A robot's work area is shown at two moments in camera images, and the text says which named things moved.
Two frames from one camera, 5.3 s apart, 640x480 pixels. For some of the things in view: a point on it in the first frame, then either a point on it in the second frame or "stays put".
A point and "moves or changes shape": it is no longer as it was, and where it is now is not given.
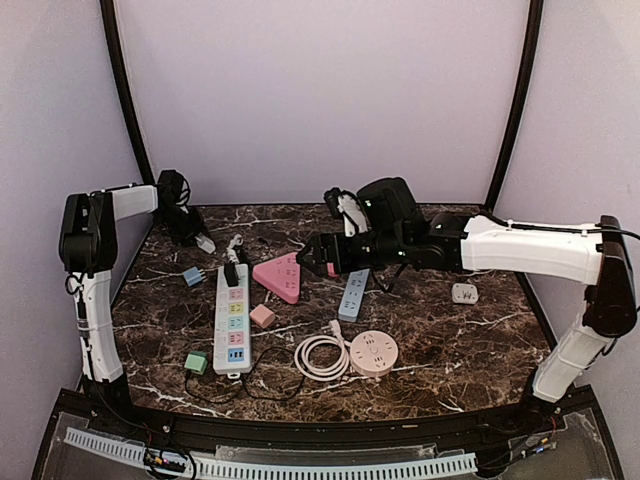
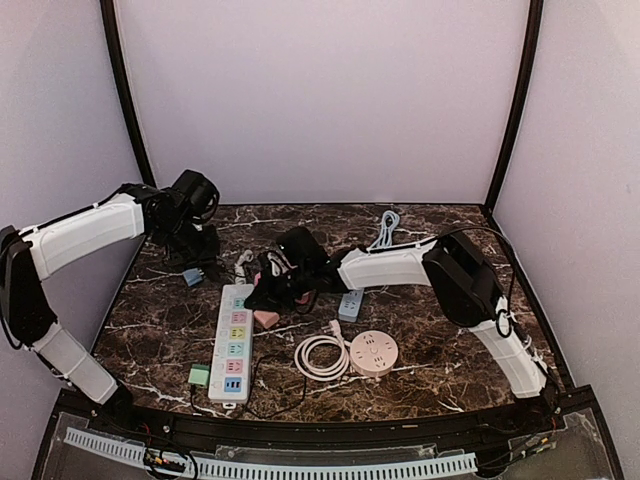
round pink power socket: (373, 353) stays put
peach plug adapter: (262, 316) stays put
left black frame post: (123, 90) stays put
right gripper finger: (316, 267) to (274, 298)
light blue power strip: (352, 301) stays put
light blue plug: (194, 276) stays put
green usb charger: (197, 362) to (199, 374)
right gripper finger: (312, 252) to (270, 289)
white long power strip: (232, 325) moves or changes shape
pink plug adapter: (331, 270) moves or changes shape
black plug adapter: (231, 274) to (215, 272)
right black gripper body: (387, 248) to (299, 284)
